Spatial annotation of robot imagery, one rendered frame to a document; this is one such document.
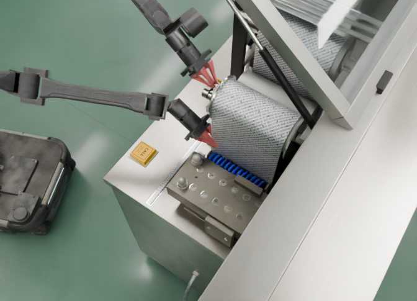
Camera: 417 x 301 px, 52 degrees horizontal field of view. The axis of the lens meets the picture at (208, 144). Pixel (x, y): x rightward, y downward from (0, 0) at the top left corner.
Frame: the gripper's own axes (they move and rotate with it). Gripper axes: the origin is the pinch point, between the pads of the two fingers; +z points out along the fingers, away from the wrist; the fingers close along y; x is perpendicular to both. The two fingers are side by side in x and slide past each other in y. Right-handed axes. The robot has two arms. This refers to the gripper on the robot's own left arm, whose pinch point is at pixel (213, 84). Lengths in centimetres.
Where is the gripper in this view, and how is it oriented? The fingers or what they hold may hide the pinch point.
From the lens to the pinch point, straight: 132.0
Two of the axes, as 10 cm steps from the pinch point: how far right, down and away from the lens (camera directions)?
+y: -5.9, 6.7, -4.5
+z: 6.3, 7.3, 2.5
